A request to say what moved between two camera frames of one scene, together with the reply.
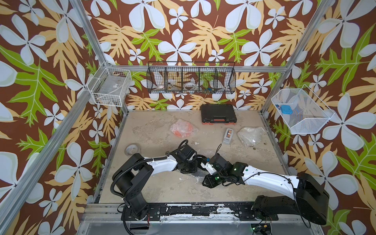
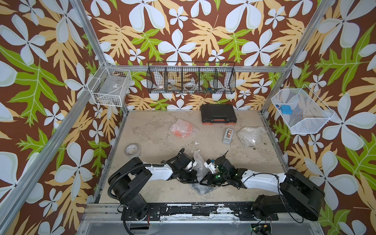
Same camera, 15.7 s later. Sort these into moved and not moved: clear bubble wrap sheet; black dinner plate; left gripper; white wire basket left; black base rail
Moved: black dinner plate; left gripper
Not moved: white wire basket left; clear bubble wrap sheet; black base rail
